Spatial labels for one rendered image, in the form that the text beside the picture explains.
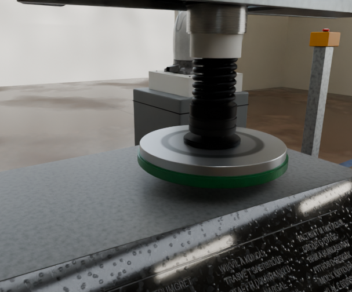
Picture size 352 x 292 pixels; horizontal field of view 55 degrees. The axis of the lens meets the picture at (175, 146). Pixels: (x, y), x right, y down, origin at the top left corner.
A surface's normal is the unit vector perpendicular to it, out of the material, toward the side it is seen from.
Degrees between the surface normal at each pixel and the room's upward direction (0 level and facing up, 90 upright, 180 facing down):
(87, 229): 0
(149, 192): 0
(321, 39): 90
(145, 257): 45
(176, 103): 90
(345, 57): 90
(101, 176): 0
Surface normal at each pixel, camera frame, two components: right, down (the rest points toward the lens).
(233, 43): 0.58, 0.25
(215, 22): -0.17, 0.29
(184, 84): -0.81, 0.17
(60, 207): 0.00, -0.96
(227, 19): 0.22, 0.29
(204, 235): 0.35, -0.49
